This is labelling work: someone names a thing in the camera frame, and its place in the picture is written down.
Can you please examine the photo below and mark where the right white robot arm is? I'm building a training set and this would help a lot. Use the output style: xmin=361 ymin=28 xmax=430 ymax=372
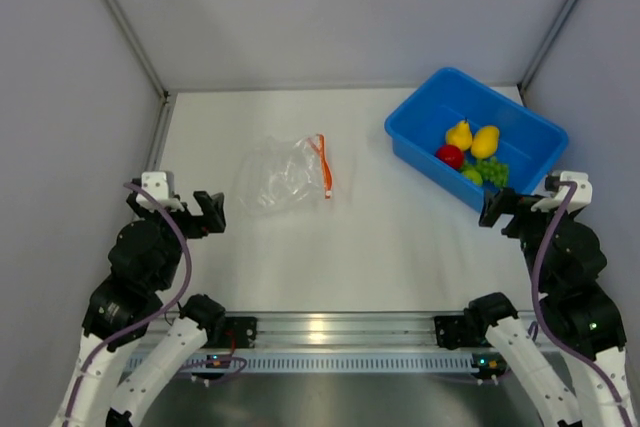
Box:
xmin=464 ymin=180 xmax=639 ymax=426

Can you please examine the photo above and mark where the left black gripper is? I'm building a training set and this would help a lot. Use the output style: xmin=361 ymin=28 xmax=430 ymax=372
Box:
xmin=128 ymin=190 xmax=224 ymax=290

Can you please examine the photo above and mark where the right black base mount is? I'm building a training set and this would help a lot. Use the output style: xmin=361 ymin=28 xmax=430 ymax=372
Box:
xmin=433 ymin=315 xmax=478 ymax=350

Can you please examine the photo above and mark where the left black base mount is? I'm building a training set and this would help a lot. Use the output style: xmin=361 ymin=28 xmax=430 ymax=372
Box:
xmin=218 ymin=316 xmax=258 ymax=350

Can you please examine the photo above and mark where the blue plastic bin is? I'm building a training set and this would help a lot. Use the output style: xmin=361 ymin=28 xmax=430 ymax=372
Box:
xmin=384 ymin=67 xmax=569 ymax=211

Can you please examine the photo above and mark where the green fake lime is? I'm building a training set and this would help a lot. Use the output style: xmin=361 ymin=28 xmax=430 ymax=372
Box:
xmin=461 ymin=169 xmax=484 ymax=187

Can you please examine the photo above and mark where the aluminium mounting rail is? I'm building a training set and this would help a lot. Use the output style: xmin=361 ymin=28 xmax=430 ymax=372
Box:
xmin=149 ymin=310 xmax=551 ymax=351

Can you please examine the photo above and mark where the clear zip top bag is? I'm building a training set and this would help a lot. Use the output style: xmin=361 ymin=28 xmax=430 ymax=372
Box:
xmin=234 ymin=133 xmax=333 ymax=216

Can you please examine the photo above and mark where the green fake lettuce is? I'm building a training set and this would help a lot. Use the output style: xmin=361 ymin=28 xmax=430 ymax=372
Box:
xmin=460 ymin=157 xmax=510 ymax=188

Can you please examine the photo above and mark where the red fake apple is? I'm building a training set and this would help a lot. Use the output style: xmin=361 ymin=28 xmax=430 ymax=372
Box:
xmin=435 ymin=144 xmax=465 ymax=171

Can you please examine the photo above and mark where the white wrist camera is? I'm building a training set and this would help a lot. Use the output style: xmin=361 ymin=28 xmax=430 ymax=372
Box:
xmin=140 ymin=171 xmax=184 ymax=212
xmin=531 ymin=170 xmax=593 ymax=213

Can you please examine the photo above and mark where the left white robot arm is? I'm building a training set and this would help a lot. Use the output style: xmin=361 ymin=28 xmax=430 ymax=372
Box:
xmin=52 ymin=182 xmax=226 ymax=426

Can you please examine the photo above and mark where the yellow fake pepper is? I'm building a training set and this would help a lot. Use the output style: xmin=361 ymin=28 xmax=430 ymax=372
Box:
xmin=445 ymin=119 xmax=473 ymax=152

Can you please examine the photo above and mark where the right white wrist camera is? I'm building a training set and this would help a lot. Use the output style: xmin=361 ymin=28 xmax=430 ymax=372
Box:
xmin=531 ymin=170 xmax=593 ymax=213

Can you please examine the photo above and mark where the slotted cable duct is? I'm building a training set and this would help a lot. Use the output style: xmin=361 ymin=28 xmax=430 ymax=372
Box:
xmin=179 ymin=351 xmax=500 ymax=375

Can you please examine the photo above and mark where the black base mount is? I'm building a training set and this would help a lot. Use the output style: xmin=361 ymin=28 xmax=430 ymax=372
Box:
xmin=218 ymin=316 xmax=258 ymax=350
xmin=433 ymin=315 xmax=478 ymax=350

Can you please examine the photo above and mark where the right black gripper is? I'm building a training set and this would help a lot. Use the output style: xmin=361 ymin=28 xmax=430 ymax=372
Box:
xmin=479 ymin=186 xmax=575 ymax=290

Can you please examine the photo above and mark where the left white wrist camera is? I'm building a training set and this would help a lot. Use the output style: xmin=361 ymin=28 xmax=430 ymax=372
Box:
xmin=140 ymin=171 xmax=184 ymax=212

